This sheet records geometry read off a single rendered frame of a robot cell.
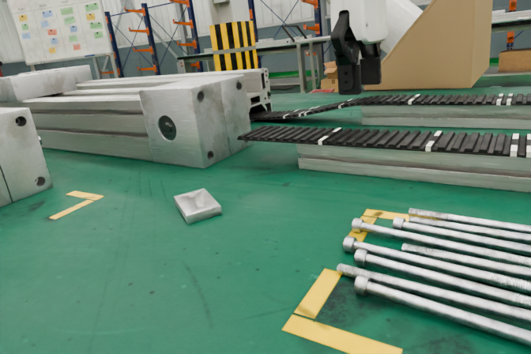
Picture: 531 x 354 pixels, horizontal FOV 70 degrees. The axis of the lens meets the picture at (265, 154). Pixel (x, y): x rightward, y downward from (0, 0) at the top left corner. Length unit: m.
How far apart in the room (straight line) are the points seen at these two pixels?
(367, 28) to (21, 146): 0.43
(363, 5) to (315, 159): 0.22
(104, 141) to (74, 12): 5.79
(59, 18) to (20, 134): 6.03
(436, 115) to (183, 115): 0.32
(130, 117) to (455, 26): 0.60
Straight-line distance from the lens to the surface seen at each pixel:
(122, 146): 0.55
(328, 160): 0.39
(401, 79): 0.85
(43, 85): 0.79
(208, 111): 0.45
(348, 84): 0.53
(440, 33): 0.83
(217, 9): 4.05
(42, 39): 6.73
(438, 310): 0.21
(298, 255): 0.25
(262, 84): 0.70
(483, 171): 0.36
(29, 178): 0.49
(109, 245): 0.32
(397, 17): 0.95
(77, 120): 0.63
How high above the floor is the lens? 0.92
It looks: 17 degrees down
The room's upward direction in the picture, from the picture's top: 7 degrees counter-clockwise
